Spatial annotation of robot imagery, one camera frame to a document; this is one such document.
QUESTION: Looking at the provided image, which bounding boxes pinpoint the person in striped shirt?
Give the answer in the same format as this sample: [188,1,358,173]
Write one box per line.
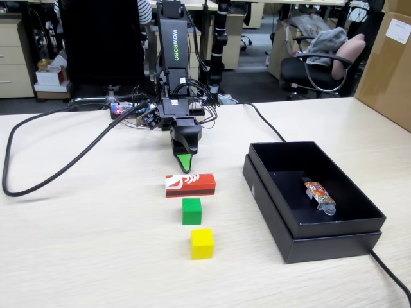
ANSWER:
[137,0,153,26]

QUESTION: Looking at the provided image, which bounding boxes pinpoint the white carton red side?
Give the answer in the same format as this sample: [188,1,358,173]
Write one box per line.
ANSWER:
[35,65,69,87]

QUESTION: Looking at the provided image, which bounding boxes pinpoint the beige office cabinet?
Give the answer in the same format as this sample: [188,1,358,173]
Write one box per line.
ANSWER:
[221,14,247,71]
[242,1,266,30]

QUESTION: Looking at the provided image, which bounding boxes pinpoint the black sleeved camera cable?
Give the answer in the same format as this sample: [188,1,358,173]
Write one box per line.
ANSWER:
[1,101,155,197]

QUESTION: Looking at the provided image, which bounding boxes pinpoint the grey cloth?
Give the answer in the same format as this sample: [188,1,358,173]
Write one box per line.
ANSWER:
[306,27,349,67]

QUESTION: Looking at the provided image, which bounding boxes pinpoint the flat white tray box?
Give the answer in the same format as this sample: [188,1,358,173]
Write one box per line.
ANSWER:
[33,81,72,100]

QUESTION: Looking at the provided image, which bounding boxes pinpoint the black pole white bands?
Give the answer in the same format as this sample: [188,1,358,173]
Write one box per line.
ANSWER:
[208,0,229,94]

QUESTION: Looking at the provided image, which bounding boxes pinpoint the large cardboard box white label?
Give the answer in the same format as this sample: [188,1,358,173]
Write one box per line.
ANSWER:
[354,11,411,133]

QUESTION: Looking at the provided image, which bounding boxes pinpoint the thin black arm wires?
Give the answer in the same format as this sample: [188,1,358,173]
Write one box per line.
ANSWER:
[170,78,222,129]

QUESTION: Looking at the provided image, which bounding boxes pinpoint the yellow wooden cube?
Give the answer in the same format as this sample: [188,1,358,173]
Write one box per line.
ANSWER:
[190,228,215,261]

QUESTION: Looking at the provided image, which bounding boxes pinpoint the small open cardboard box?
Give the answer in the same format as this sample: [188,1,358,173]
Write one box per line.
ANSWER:
[37,53,68,70]

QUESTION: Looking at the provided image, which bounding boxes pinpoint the pink cushion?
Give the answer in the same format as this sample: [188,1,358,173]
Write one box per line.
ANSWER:
[330,33,367,81]

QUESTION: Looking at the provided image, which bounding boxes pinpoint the red white carton box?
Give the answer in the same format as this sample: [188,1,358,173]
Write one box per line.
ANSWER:
[164,173,216,198]

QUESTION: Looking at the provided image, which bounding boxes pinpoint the controller circuit board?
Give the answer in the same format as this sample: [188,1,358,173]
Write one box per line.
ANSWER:
[108,99,152,122]

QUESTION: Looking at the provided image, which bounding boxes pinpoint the black cardboard box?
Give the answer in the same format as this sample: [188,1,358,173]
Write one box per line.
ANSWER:
[249,140,387,240]

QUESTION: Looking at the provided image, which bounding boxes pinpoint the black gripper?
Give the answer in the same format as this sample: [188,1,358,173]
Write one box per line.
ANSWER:
[159,98,202,174]

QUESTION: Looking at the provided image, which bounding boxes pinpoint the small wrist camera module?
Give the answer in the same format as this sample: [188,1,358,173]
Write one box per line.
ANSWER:
[134,107,161,131]

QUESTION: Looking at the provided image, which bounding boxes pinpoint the colourful flash drive clear cap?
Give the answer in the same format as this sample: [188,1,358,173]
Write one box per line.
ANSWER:
[302,176,337,216]

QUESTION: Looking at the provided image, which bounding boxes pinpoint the plain cardboard box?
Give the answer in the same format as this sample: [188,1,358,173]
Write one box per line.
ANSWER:
[383,0,411,13]

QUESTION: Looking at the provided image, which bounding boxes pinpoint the black office chair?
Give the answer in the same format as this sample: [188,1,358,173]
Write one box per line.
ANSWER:
[278,35,354,100]

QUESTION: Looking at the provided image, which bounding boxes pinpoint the large black monitor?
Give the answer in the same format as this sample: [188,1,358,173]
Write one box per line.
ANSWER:
[57,0,146,112]

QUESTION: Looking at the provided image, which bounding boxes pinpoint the beige office desk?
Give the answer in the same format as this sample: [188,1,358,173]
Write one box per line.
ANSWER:
[150,0,220,11]

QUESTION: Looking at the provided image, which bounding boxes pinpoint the black open box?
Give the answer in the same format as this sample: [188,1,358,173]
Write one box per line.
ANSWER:
[242,153,383,264]

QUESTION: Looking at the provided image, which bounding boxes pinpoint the green wooden cube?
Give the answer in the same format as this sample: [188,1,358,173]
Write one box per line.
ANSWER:
[181,197,202,226]

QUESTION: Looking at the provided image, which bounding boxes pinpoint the black power cable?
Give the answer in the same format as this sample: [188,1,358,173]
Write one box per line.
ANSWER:
[236,101,411,299]

